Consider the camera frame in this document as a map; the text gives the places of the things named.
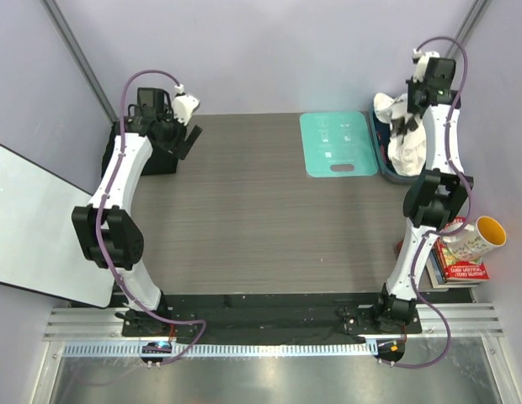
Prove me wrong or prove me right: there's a white printed t shirt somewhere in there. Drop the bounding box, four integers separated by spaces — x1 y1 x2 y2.
373 93 426 176

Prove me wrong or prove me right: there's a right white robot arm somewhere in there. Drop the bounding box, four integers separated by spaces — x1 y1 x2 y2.
366 51 473 333

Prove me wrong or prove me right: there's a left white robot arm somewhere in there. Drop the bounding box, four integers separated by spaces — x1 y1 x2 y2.
72 84 202 336

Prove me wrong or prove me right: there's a red book stack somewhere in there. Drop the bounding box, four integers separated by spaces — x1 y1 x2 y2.
426 237 490 289

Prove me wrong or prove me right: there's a teal plastic basket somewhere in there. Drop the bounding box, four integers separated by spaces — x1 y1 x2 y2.
369 107 417 185

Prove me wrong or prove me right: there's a folded black t shirt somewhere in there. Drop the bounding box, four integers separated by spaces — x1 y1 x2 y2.
100 121 178 178

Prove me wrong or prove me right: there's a teal folding board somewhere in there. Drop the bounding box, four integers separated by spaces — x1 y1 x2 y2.
299 111 378 178

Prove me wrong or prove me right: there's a white yellow floral mug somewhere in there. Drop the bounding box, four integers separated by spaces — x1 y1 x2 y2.
441 215 507 262

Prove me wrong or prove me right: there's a white board panel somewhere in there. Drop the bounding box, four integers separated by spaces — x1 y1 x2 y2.
0 145 114 308

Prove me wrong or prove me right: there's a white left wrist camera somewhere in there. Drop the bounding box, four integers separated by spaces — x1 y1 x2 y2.
171 84 200 126

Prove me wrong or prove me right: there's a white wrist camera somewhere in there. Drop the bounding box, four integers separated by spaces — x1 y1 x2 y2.
412 49 440 82
171 84 200 126

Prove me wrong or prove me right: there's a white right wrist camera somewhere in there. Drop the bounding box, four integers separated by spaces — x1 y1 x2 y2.
412 49 440 82

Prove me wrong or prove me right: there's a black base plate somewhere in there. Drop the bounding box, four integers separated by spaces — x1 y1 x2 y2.
111 292 475 338

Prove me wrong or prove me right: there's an aluminium rail frame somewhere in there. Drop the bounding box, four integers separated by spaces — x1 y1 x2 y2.
31 295 520 403

